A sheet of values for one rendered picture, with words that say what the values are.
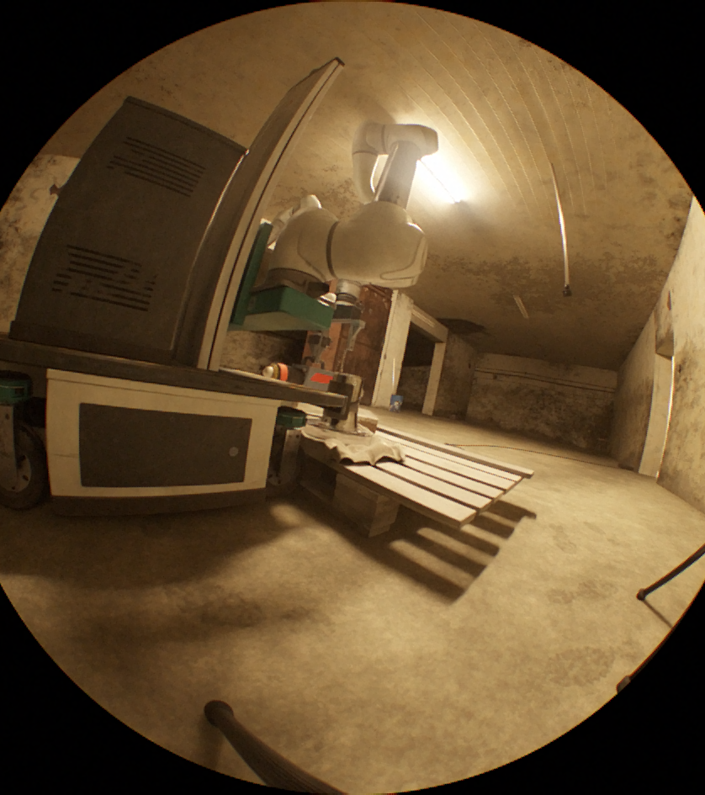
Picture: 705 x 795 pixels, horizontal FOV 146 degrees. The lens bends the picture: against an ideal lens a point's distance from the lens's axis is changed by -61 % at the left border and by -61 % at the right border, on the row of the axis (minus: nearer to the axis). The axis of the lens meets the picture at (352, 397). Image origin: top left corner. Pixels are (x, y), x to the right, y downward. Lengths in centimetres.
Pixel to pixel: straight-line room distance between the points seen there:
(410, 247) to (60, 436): 74
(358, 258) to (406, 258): 11
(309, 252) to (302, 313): 15
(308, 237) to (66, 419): 62
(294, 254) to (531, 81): 255
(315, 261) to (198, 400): 41
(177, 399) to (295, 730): 50
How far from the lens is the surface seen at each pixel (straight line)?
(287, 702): 38
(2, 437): 62
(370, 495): 66
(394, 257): 63
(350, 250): 65
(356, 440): 92
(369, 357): 637
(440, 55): 275
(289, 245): 71
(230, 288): 73
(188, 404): 51
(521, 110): 299
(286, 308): 61
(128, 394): 49
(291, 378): 135
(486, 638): 54
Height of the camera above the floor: 35
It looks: 2 degrees down
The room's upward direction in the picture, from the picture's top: 12 degrees clockwise
